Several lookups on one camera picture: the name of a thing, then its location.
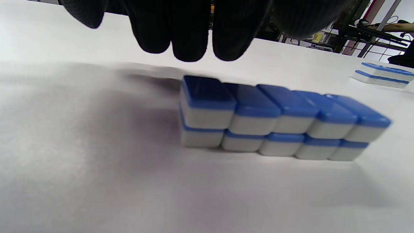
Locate blue mahjong tile wall row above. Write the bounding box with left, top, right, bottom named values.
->
left=352, top=62, right=414, bottom=89
left=180, top=75, right=392, bottom=161

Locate black background desk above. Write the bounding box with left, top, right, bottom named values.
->
left=333, top=18, right=414, bottom=58

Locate black high-back office chair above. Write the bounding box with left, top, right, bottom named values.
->
left=387, top=40, right=414, bottom=68

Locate person's left hand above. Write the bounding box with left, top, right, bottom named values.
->
left=60, top=0, right=356, bottom=62

